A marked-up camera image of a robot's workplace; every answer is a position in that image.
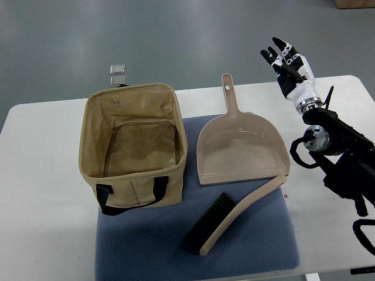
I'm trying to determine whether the yellow fabric bag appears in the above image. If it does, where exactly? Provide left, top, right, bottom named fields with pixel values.
left=79, top=83, right=188, bottom=215

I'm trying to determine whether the pink hand broom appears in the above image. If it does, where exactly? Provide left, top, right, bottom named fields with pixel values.
left=183, top=175, right=287, bottom=256

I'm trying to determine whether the metal floor plate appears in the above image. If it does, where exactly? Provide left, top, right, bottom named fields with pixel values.
left=110, top=64, right=125, bottom=75
left=110, top=75, right=126, bottom=87

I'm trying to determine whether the lower metal floor plate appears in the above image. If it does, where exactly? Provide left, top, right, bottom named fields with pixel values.
left=110, top=75, right=126, bottom=87

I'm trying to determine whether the black table control panel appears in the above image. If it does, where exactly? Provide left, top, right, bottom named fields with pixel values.
left=350, top=266, right=375, bottom=275

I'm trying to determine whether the brown cardboard box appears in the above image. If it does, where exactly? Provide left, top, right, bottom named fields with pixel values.
left=333, top=0, right=375, bottom=9

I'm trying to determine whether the blue cushion mat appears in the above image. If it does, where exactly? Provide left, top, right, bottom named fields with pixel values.
left=94, top=114, right=301, bottom=281

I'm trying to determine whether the upper metal floor plate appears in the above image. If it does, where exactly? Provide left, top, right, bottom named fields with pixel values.
left=110, top=64, right=125, bottom=75

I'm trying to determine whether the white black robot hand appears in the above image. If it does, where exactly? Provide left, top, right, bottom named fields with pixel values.
left=260, top=37, right=322, bottom=115

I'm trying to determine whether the pink plastic dustpan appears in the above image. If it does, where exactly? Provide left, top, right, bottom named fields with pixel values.
left=196, top=73, right=291, bottom=186

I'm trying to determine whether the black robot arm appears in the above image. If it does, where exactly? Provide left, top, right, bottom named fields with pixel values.
left=289, top=91, right=374, bottom=253

